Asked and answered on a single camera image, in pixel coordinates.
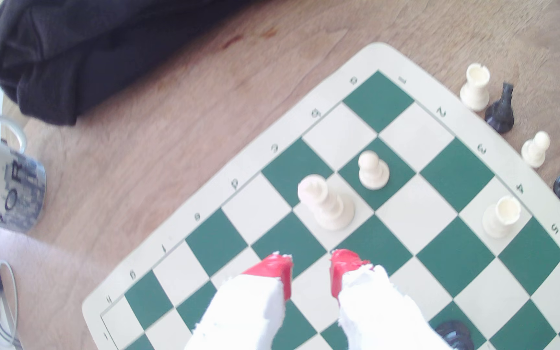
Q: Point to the green white chess board mat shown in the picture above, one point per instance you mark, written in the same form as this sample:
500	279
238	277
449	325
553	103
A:
455	253

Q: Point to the dark navy cloth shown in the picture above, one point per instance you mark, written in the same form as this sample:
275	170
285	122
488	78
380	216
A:
90	58

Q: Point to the white chess rook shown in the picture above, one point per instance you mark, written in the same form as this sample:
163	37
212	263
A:
474	87
501	216

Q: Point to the white mug with skyline print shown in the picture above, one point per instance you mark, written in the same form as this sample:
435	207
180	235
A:
3	184

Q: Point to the black chess queen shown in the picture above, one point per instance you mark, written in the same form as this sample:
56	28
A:
455	335

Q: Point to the white chess king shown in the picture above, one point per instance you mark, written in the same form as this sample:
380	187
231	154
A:
328	204

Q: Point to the white chess pawn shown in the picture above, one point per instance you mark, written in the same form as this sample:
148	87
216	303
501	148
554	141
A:
372	172
535	148

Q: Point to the black chess bishop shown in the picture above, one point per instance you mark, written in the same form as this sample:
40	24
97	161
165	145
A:
501	113

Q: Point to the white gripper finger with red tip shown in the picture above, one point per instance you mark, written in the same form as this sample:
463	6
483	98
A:
246	316
382	316

